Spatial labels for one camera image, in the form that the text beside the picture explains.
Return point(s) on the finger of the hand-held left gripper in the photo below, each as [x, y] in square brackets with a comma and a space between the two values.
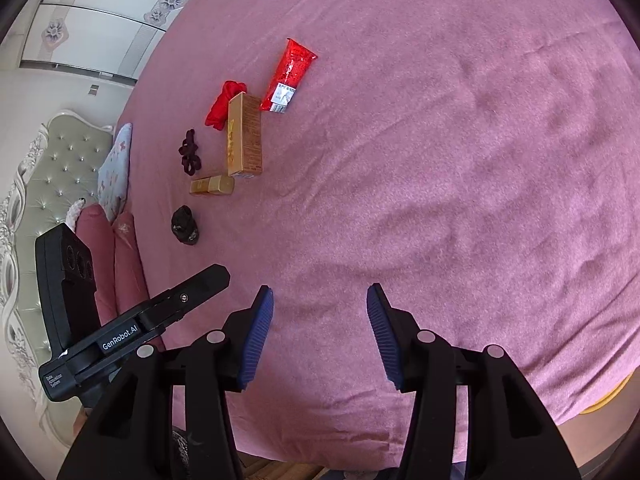
[190, 295]

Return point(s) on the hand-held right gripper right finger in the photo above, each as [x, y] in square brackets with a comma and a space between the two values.
[385, 335]

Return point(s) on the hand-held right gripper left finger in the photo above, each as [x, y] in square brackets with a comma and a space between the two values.
[257, 340]

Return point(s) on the red snack packet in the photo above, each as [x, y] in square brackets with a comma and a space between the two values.
[292, 67]

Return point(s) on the black sock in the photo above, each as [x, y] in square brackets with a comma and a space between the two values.
[184, 227]

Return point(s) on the pink pillows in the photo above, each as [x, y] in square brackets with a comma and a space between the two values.
[125, 260]

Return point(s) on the white patterned blanket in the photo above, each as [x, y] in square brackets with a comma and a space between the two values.
[75, 215]

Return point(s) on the small gold bottle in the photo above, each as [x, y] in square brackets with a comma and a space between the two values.
[212, 185]

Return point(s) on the dark maroon scrunchie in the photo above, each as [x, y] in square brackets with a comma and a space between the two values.
[190, 160]

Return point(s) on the grey tufted headboard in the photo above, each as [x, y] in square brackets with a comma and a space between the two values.
[55, 170]

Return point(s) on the pink bed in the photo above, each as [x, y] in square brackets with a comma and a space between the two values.
[450, 210]

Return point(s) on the light blue floral pillow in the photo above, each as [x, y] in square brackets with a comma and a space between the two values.
[115, 170]

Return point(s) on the tan cardboard box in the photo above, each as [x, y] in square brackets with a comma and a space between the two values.
[245, 135]

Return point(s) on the red cloth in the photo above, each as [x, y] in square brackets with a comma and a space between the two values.
[222, 105]

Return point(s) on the yellow stool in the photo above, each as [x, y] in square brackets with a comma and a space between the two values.
[607, 396]

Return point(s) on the white floral wardrobe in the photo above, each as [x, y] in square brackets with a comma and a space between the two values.
[100, 20]

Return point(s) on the grey wall switch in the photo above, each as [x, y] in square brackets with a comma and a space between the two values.
[93, 89]

